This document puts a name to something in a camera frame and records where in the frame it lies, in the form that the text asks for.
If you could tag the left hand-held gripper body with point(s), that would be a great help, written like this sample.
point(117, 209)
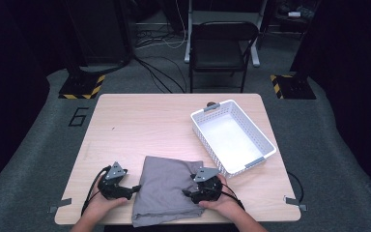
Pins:
point(113, 180)

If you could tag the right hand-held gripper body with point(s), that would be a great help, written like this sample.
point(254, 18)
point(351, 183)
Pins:
point(207, 183)

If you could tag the grey cloth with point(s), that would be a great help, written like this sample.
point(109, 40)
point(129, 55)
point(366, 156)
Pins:
point(164, 190)

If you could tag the white perforated plastic basket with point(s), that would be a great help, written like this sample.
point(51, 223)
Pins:
point(235, 141)

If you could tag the person's right hand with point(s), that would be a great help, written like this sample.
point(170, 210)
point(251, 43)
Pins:
point(223, 201)

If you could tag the person's left hand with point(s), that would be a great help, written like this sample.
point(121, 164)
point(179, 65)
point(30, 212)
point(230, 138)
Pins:
point(101, 203)

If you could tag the black stand base striped edge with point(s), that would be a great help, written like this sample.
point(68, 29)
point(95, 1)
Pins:
point(294, 87)
point(80, 87)

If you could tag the black folding chair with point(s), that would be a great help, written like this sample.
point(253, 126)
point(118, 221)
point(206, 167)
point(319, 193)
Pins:
point(219, 51)

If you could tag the dark cabinet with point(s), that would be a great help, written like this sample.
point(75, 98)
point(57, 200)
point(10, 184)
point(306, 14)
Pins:
point(106, 32)

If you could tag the white power adapter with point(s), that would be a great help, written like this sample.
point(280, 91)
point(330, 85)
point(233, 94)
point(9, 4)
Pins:
point(294, 14)

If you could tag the grey metal table bracket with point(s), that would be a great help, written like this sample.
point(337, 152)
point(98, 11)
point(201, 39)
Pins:
point(60, 203)
point(294, 202)

